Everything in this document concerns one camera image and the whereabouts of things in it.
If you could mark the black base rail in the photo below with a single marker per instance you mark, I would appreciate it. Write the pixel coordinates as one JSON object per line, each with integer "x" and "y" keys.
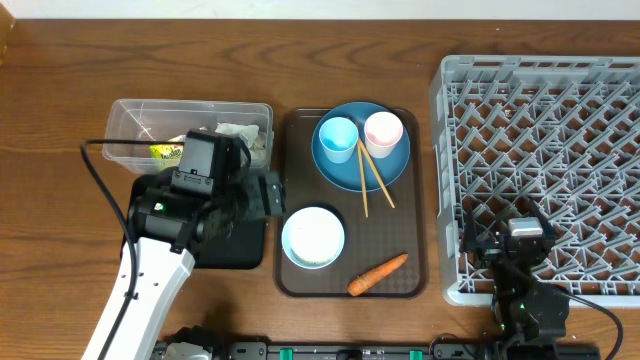
{"x": 199, "y": 343}

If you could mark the light blue cup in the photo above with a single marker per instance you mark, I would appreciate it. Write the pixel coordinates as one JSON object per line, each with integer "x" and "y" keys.
{"x": 338, "y": 137}

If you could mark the brown serving tray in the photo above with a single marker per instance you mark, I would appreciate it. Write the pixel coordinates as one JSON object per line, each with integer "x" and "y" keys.
{"x": 378, "y": 226}

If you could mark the pink cup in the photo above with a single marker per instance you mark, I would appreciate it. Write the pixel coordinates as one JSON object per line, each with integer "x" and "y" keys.
{"x": 382, "y": 130}

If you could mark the light blue rice bowl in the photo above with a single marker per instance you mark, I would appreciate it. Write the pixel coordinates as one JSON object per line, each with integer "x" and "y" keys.
{"x": 313, "y": 238}

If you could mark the grey dishwasher rack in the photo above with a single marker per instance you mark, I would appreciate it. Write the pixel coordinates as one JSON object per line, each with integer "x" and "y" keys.
{"x": 561, "y": 131}

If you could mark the yellow green snack wrapper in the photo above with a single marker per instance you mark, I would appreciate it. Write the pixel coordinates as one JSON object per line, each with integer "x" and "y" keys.
{"x": 168, "y": 155}

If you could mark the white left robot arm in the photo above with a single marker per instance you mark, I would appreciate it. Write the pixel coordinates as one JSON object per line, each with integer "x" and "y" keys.
{"x": 180, "y": 220}

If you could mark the white paper napkin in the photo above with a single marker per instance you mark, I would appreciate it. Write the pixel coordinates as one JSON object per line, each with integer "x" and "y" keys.
{"x": 252, "y": 136}

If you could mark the dark blue plate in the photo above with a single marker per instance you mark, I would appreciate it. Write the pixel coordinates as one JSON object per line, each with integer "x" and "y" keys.
{"x": 346, "y": 175}

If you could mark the orange carrot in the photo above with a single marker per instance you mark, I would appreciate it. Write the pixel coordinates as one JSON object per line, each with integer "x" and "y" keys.
{"x": 367, "y": 280}

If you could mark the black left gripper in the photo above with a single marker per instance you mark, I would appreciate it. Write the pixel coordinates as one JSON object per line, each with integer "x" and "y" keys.
{"x": 263, "y": 205}

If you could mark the clear plastic bin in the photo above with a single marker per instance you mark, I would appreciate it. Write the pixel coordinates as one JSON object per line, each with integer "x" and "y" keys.
{"x": 146, "y": 120}

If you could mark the black plastic tray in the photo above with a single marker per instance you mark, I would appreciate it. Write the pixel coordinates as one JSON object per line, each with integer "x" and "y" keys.
{"x": 243, "y": 249}

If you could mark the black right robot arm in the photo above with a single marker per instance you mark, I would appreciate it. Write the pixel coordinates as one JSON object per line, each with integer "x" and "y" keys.
{"x": 532, "y": 314}

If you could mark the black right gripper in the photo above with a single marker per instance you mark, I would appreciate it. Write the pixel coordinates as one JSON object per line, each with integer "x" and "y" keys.
{"x": 488, "y": 251}

